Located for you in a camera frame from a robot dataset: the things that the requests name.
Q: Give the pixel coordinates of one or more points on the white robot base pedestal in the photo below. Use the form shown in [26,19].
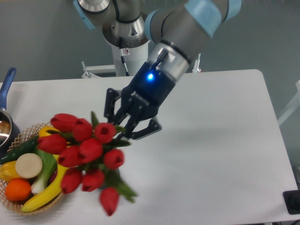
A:
[130,58]

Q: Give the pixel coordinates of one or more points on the dark grey ribbed vase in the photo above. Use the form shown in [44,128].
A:
[111,179]

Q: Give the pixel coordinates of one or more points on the woven wicker basket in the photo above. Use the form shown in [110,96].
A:
[14,206]

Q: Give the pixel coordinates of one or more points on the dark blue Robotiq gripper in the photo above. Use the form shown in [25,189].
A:
[142,97]

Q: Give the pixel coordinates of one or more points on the red tulip bouquet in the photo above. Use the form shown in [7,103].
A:
[89,149]

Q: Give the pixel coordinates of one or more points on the round beige radish slice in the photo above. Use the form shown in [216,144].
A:
[28,165]

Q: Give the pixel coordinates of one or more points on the yellow plastic banana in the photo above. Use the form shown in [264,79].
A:
[43,198]

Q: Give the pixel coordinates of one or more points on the green bok choy toy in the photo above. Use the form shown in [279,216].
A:
[49,165]

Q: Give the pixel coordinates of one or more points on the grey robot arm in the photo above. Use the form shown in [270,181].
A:
[179,32]

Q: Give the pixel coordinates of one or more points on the green cucumber toy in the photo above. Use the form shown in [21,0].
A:
[26,147]

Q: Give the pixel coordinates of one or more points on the yellow bell pepper toy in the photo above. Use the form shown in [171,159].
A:
[8,171]

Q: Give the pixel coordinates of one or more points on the blue handled saucepan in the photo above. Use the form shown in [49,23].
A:
[8,129]

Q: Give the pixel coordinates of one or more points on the white frame at right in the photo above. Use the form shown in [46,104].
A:
[290,107]

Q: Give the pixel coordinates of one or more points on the yellow lemon toy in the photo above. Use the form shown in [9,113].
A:
[48,131]

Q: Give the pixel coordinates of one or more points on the white metal table clamp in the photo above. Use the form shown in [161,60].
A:
[97,71]

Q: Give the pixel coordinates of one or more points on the orange plastic fruit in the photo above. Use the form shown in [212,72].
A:
[18,190]

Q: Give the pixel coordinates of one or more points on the black device at edge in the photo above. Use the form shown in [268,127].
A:
[292,201]

